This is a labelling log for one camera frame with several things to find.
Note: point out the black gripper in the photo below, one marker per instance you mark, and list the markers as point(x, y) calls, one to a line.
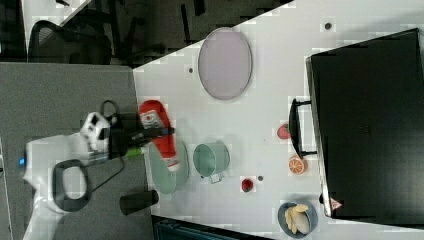
point(121, 128)

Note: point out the red ketchup bottle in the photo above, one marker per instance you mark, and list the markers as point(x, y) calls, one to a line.
point(154, 118)

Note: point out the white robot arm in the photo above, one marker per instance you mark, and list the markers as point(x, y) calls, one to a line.
point(57, 166)

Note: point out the green measuring cup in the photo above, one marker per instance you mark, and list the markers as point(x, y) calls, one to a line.
point(211, 160)

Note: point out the black cup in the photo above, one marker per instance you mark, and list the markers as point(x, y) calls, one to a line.
point(133, 203)

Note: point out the purple round plate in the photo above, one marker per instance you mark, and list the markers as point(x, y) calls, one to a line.
point(225, 64)

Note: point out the red strawberry toy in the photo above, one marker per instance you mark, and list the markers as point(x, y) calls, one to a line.
point(247, 185)

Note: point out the black office chair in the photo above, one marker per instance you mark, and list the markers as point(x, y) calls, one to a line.
point(72, 44)

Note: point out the red apple toy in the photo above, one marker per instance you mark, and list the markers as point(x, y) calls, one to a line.
point(283, 132)

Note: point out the orange slice toy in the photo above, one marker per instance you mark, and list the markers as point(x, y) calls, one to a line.
point(297, 166)

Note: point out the blue bowl with chips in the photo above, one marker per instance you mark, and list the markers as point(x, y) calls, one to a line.
point(297, 219)

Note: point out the black toaster oven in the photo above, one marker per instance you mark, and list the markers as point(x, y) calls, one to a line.
point(367, 104)

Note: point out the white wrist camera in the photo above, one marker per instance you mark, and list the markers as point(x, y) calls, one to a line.
point(96, 129)

